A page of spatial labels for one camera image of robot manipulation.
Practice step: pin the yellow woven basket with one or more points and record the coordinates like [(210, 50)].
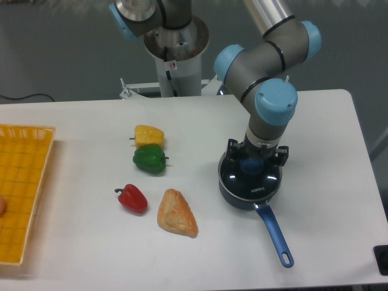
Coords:
[(25, 151)]

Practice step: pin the red bell pepper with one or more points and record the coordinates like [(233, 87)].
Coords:
[(132, 199)]

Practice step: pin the black device table edge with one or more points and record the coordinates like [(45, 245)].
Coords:
[(381, 256)]

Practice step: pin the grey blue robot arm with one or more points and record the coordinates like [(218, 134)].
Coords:
[(250, 75)]

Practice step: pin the green bell pepper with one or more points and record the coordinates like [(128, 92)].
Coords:
[(150, 159)]

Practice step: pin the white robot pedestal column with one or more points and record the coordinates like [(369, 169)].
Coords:
[(178, 57)]

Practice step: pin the white metal base frame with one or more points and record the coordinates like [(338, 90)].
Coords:
[(209, 87)]

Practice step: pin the dark saucepan blue handle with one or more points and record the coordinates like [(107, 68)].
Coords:
[(267, 215)]

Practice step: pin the golden pastry turnover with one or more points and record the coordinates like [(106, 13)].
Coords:
[(175, 215)]

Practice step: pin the yellow bell pepper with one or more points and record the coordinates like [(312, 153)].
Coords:
[(147, 135)]

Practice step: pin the glass lid blue knob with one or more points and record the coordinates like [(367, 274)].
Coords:
[(243, 182)]

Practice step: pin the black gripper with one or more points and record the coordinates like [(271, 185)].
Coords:
[(244, 150)]

